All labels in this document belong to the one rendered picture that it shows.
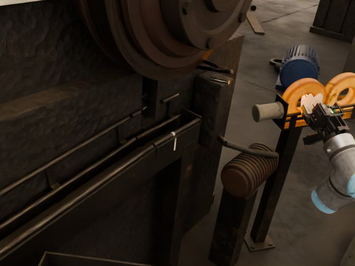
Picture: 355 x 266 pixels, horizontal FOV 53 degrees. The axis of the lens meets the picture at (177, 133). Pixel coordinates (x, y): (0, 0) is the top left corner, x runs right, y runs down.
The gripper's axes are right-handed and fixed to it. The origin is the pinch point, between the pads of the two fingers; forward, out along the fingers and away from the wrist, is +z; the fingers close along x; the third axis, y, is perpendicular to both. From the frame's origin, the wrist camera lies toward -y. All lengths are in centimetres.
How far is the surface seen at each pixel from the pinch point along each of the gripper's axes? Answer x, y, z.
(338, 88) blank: -11.3, 4.2, 0.0
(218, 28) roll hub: 45, 35, -10
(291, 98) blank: 6.3, 1.4, -0.9
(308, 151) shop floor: -64, -87, 34
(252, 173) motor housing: 21.3, -14.8, -18.5
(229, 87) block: 29.9, 6.6, -0.1
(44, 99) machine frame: 81, 22, -17
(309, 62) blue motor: -97, -76, 107
